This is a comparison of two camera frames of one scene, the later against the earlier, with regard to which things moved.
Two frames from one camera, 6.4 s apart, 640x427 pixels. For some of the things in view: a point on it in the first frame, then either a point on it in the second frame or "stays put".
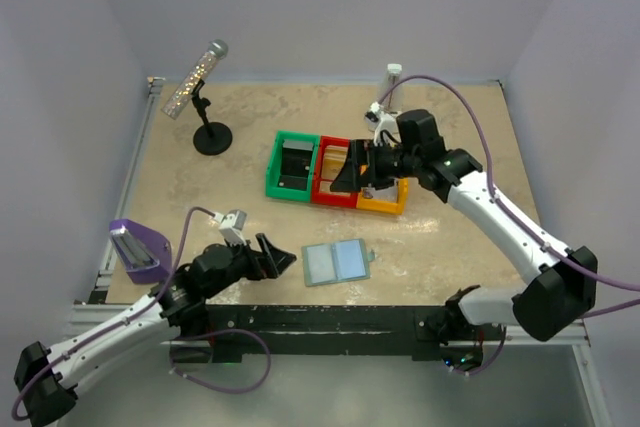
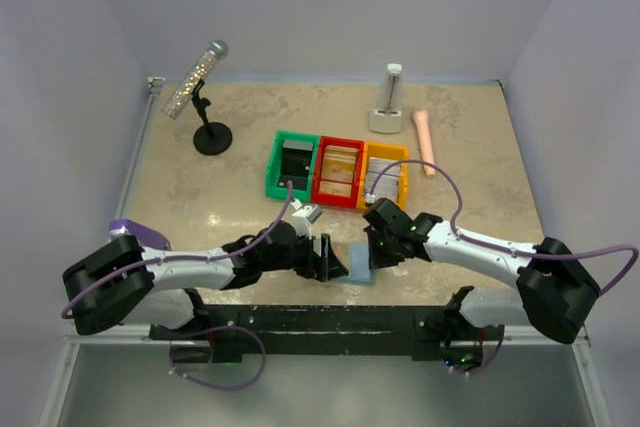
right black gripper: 351,177 -> 376,259
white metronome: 394,73 stays put
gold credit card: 325,187 stays put
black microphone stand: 213,137 stays put
